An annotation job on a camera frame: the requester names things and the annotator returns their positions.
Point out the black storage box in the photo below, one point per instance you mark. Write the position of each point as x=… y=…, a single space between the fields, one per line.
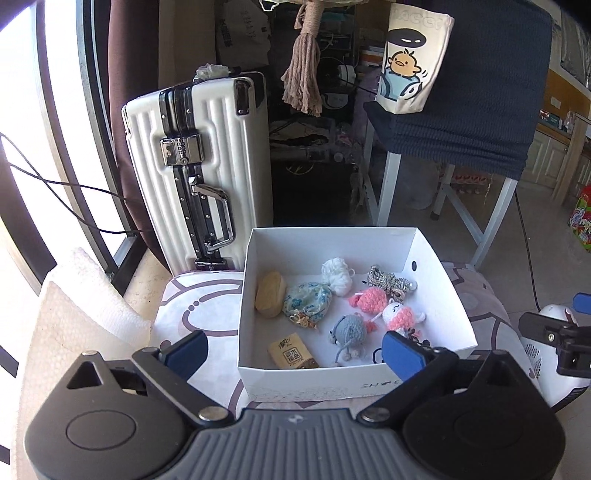
x=314 y=198

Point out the dark window frame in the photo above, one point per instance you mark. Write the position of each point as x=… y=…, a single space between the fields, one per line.
x=97 y=92

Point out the white ribbed suitcase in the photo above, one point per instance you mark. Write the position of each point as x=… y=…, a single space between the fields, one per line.
x=221 y=138

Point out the white shoe box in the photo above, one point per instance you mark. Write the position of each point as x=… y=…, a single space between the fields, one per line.
x=295 y=383

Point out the cartoon print tote bag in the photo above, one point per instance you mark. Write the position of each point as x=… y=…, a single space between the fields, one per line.
x=411 y=60

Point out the yellow tissue packet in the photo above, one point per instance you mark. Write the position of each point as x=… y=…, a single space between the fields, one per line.
x=291 y=353

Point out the dark blue ribbed cloth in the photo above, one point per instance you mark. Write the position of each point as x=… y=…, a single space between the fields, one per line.
x=485 y=92

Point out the beige tassel tieback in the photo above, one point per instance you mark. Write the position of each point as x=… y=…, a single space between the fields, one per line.
x=302 y=78

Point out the wooden post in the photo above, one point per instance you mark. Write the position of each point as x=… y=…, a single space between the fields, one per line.
x=570 y=161

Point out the printed blanket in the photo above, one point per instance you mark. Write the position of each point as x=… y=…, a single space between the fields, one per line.
x=203 y=300

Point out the wooden block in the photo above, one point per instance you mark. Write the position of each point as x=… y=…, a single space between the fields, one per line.
x=270 y=295

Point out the white crochet ball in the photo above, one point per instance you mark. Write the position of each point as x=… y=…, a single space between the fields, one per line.
x=337 y=277

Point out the white fabric flower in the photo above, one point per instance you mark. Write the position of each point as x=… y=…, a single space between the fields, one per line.
x=212 y=73

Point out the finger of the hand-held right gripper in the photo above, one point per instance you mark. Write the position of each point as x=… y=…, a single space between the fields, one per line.
x=538 y=326
x=582 y=303

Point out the dark brown curtain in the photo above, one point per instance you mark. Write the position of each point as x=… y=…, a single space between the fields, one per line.
x=134 y=55

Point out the pink white crochet doll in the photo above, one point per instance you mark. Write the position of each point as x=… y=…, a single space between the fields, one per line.
x=399 y=316

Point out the white space heater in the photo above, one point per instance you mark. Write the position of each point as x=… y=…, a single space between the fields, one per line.
x=540 y=364

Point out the cream cabinet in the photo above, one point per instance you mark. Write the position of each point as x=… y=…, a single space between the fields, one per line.
x=547 y=157

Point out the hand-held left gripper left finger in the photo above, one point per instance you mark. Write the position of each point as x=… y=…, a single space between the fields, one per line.
x=184 y=353

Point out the white table frame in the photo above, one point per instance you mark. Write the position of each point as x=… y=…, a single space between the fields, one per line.
x=496 y=217

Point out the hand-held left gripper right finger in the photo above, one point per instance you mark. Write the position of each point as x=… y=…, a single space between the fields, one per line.
x=404 y=355

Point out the pink crochet fish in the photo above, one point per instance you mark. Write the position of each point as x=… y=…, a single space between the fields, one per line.
x=369 y=302

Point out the colourful printed box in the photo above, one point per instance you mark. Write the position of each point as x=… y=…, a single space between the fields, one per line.
x=581 y=221

